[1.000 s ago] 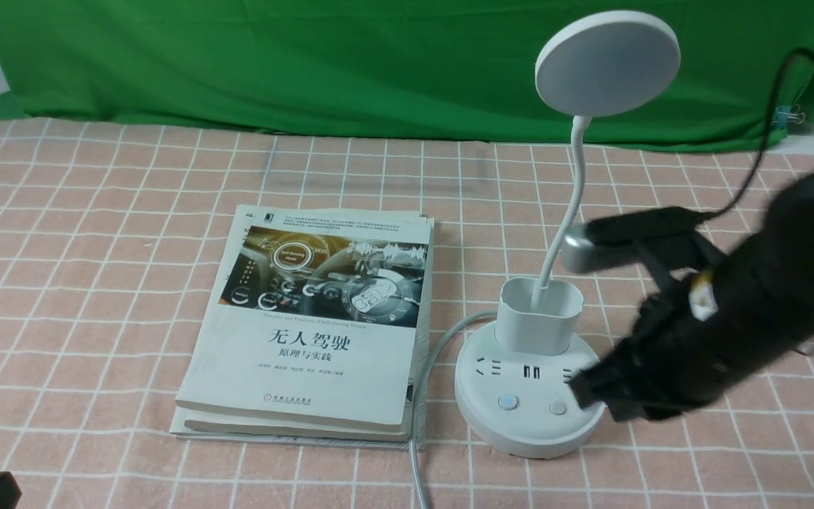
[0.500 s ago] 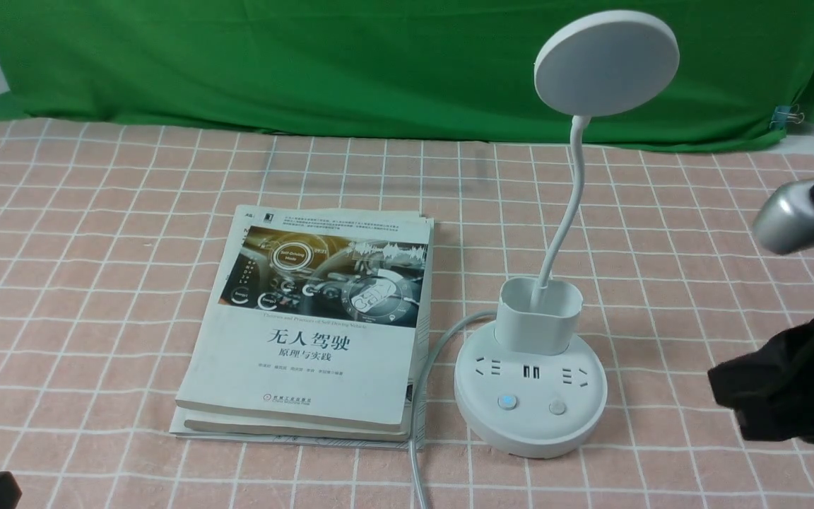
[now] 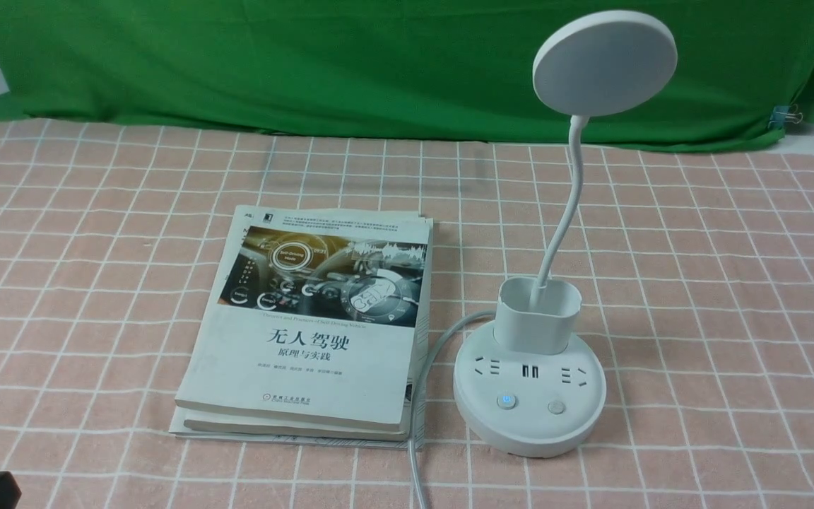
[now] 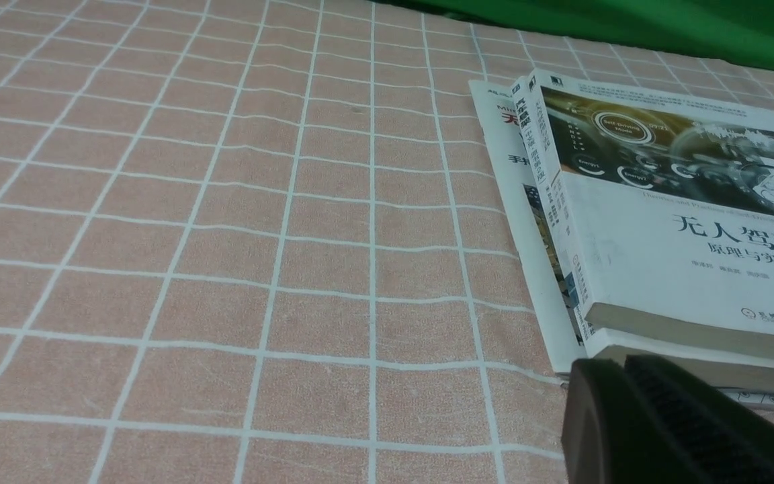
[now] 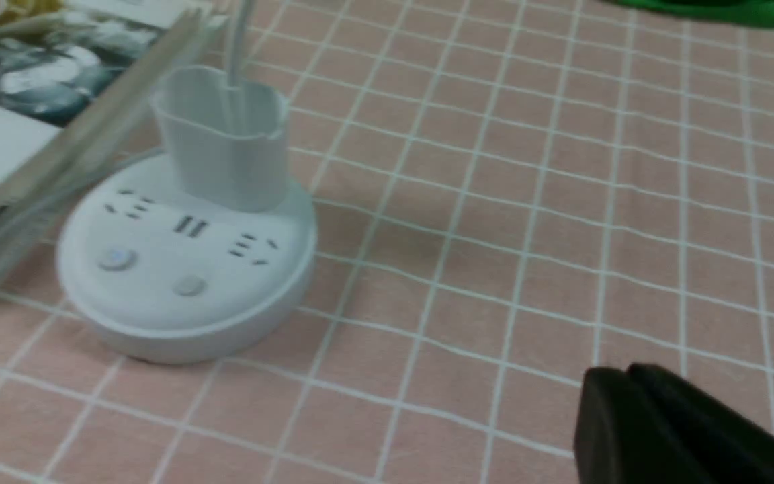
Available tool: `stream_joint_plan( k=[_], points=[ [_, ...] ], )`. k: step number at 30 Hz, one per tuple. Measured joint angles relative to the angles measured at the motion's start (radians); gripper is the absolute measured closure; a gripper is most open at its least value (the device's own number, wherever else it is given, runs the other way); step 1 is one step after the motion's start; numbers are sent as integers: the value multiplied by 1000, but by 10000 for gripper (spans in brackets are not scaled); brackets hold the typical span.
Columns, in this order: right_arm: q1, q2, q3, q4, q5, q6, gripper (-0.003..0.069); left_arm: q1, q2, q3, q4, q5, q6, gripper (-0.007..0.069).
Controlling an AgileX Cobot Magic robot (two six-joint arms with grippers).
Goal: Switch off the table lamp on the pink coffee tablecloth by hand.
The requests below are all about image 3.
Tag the white desk lamp with socket base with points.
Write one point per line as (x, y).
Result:
(525, 383)

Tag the white self-driving textbook on top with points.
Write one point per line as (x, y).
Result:
(308, 353)

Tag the white book at bottom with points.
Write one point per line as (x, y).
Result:
(294, 435)

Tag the green backdrop cloth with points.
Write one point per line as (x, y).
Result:
(444, 70)

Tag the pink checked tablecloth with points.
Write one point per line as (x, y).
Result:
(697, 273)

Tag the blue binder clip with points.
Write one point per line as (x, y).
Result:
(784, 115)

